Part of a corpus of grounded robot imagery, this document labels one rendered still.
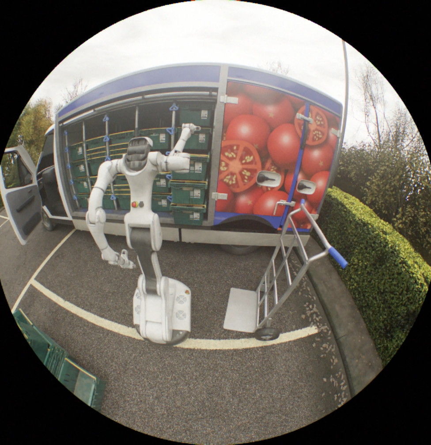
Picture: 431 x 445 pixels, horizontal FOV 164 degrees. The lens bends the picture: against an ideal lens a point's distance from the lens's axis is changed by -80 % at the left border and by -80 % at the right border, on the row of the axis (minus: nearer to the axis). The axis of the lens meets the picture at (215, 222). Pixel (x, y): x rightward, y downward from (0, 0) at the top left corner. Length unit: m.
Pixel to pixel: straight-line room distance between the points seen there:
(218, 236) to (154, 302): 1.17
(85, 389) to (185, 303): 1.53
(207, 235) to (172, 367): 1.59
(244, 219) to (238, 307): 1.05
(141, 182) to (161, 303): 0.88
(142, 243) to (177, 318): 0.79
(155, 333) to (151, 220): 0.87
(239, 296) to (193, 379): 1.10
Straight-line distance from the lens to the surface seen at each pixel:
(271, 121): 1.68
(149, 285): 1.16
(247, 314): 1.80
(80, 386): 2.02
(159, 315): 1.26
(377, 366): 2.64
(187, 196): 1.59
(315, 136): 1.94
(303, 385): 1.89
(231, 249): 2.26
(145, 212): 0.86
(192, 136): 1.75
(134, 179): 0.81
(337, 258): 0.81
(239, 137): 1.58
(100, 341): 1.92
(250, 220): 1.87
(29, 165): 3.88
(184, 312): 1.40
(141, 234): 0.92
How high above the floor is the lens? 1.59
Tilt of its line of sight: 31 degrees down
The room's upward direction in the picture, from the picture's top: 6 degrees clockwise
